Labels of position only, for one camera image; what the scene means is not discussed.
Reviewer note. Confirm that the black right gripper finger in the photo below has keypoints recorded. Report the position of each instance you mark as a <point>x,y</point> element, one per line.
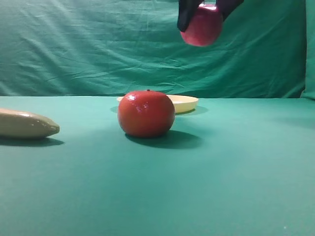
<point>226,7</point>

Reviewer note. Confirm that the red apple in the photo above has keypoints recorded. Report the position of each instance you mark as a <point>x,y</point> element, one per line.
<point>205,27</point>

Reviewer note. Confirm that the yellow plate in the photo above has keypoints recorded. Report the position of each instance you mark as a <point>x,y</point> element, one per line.
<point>183,103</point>

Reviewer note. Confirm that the yellow banana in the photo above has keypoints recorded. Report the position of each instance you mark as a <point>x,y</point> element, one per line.
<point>26,125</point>

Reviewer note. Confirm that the orange tangerine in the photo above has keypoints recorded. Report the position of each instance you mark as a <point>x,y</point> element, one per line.
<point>142,125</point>

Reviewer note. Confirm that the green table cloth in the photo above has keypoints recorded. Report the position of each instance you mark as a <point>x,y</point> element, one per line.
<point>233,167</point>

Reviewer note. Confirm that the green backdrop cloth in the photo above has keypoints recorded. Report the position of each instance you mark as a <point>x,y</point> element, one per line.
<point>111,47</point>

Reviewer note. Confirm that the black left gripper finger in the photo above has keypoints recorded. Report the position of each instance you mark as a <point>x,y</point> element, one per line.
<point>186,11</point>

